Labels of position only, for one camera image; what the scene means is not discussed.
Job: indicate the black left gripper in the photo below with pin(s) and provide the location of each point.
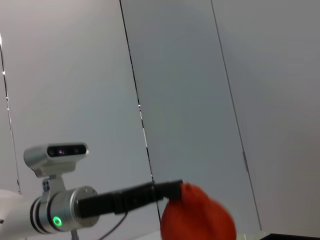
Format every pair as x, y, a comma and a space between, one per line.
97, 205

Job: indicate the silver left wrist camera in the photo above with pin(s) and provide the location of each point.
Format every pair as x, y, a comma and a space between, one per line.
57, 157

